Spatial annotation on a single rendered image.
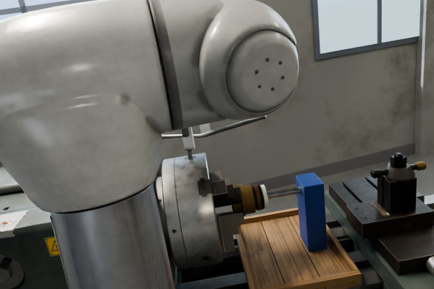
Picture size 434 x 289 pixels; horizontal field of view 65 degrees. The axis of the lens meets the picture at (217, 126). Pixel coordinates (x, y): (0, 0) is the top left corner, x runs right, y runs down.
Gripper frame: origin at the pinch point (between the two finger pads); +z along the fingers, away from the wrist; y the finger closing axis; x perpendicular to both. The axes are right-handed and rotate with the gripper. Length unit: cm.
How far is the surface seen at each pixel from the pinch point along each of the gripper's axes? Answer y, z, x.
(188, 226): -15.0, 19.3, -1.4
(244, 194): 3.6, 19.5, -9.9
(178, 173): -7.7, 8.3, 3.4
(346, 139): 252, 86, -23
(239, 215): 2.7, 25.7, -8.0
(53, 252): -37.7, 13.2, 17.9
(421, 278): 2, 39, -54
